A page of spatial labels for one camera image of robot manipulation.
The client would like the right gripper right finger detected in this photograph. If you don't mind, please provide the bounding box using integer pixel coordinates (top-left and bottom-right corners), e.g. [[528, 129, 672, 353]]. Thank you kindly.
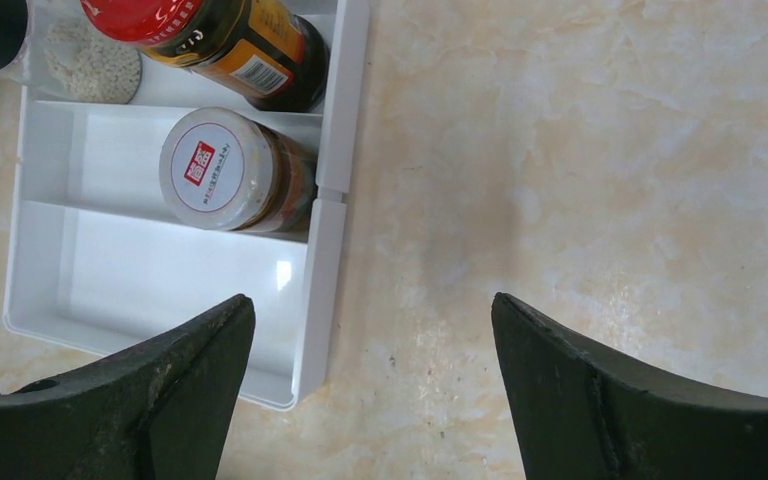
[[491, 293, 768, 479]]

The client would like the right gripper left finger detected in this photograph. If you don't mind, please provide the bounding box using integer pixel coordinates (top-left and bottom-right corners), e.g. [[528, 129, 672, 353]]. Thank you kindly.
[[0, 295, 256, 479]]

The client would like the white lid sauce jar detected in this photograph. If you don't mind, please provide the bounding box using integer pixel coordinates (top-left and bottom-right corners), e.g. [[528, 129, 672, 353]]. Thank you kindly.
[[158, 107, 317, 233]]

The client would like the red lid sauce jar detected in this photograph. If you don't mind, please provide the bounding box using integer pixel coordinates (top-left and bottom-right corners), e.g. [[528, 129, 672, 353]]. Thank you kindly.
[[81, 0, 329, 113]]

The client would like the black cap sesame jar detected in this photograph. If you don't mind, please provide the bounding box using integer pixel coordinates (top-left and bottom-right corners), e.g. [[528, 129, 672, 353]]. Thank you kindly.
[[0, 0, 142, 104]]

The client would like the white divided plastic tray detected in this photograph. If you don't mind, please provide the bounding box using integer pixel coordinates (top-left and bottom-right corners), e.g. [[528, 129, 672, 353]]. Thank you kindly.
[[3, 1, 371, 411]]

